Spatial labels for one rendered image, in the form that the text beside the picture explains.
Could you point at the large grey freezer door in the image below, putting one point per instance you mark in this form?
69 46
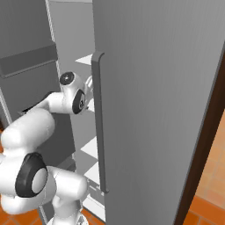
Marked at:
158 111

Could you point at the grey freezer interior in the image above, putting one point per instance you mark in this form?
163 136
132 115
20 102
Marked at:
73 35

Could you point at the grey door bin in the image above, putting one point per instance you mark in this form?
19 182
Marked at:
27 61

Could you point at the grey door with bins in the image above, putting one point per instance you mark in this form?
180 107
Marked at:
26 26

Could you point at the white freezer rack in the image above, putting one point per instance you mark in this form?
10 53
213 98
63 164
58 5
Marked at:
85 59
91 148
96 206
94 174
91 106

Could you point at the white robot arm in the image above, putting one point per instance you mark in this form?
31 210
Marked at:
26 137

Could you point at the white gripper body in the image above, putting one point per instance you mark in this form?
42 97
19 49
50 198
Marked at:
89 83

